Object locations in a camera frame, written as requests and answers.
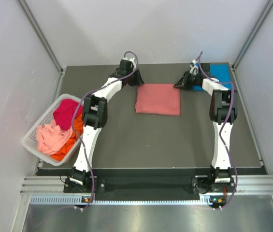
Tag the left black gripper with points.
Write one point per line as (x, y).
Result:
(138, 80)

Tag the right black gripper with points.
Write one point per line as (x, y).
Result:
(180, 84)

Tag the salmon pink t shirt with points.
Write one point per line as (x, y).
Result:
(158, 99)

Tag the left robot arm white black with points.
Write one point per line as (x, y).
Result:
(95, 115)

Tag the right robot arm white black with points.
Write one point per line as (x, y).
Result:
(222, 112)

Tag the folded blue t shirt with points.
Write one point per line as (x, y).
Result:
(219, 71)

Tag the orange t shirt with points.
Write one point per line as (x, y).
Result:
(78, 125)

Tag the magenta t shirt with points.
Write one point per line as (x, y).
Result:
(64, 114)

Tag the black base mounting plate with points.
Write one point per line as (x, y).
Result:
(154, 184)

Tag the light peach t shirt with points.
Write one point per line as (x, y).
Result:
(50, 138)

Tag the white plastic laundry basket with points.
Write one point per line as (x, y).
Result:
(29, 141)

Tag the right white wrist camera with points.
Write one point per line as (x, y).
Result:
(194, 68)

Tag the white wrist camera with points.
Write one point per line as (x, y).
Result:
(194, 68)
(132, 60)

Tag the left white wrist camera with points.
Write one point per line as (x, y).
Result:
(132, 60)

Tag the left aluminium frame post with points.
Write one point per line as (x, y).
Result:
(39, 33)

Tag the aluminium frame post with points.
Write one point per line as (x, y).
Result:
(39, 33)
(266, 10)

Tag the right aluminium frame post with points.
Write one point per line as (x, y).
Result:
(266, 10)

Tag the grey slotted cable duct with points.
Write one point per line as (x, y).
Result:
(83, 200)

